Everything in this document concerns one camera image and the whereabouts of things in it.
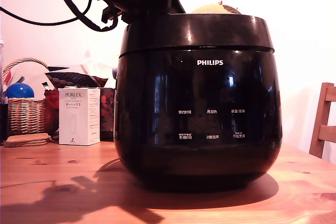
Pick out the cork globe with pins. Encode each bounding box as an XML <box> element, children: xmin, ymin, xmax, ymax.
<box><xmin>190</xmin><ymin>3</ymin><xmax>243</xmax><ymax>16</ymax></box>

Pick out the thick black cable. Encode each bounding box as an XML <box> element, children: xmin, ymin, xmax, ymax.
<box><xmin>51</xmin><ymin>0</ymin><xmax>119</xmax><ymax>33</ymax></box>

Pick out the white Porlex box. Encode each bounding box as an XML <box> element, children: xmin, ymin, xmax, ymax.
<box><xmin>58</xmin><ymin>87</ymin><xmax>101</xmax><ymax>146</ymax></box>

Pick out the dark dotted pattern packet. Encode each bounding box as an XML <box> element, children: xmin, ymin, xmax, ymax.
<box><xmin>45</xmin><ymin>71</ymin><xmax>109</xmax><ymax>90</ymax></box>

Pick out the white tissue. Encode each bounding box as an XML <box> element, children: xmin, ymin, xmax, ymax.
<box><xmin>80</xmin><ymin>50</ymin><xmax>119</xmax><ymax>78</ymax></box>

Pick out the cork coaster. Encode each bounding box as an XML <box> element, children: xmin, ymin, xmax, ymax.
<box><xmin>7</xmin><ymin>132</ymin><xmax>50</xmax><ymax>141</ymax></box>
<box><xmin>2</xmin><ymin>138</ymin><xmax>52</xmax><ymax>148</ymax></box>

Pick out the black rice cooker body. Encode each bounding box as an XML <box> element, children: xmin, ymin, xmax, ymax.
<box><xmin>113</xmin><ymin>46</ymin><xmax>283</xmax><ymax>192</ymax></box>

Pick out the blue ball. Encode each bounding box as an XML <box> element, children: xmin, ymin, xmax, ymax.
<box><xmin>5</xmin><ymin>82</ymin><xmax>35</xmax><ymax>100</ymax></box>

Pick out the floral tissue box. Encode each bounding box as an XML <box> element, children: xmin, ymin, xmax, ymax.
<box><xmin>99</xmin><ymin>87</ymin><xmax>117</xmax><ymax>141</ymax></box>

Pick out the wooden chair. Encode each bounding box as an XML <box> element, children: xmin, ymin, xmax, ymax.
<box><xmin>309</xmin><ymin>82</ymin><xmax>336</xmax><ymax>159</ymax></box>

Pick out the wicker basket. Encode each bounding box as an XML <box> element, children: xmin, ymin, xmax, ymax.
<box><xmin>3</xmin><ymin>57</ymin><xmax>54</xmax><ymax>136</ymax></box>

